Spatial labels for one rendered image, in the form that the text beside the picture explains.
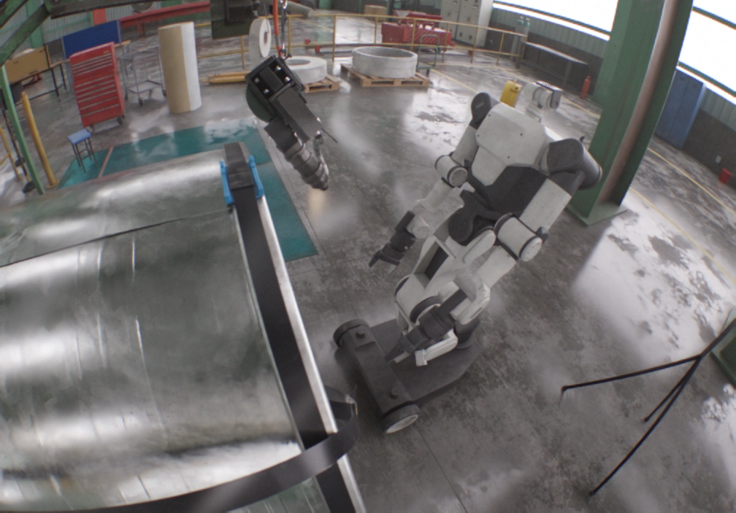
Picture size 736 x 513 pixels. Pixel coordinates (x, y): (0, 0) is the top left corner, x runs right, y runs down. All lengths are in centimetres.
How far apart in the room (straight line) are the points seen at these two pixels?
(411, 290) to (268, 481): 102
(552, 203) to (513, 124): 26
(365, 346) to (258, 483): 139
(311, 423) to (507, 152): 88
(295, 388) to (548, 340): 202
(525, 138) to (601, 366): 173
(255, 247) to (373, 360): 129
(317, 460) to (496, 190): 90
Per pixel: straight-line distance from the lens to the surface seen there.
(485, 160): 112
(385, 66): 625
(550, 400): 210
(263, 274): 43
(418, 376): 169
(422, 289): 126
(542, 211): 98
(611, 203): 429
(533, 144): 104
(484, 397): 193
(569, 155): 99
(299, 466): 40
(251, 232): 47
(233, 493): 39
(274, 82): 75
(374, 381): 162
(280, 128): 75
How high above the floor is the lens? 165
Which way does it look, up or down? 40 degrees down
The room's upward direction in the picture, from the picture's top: 5 degrees clockwise
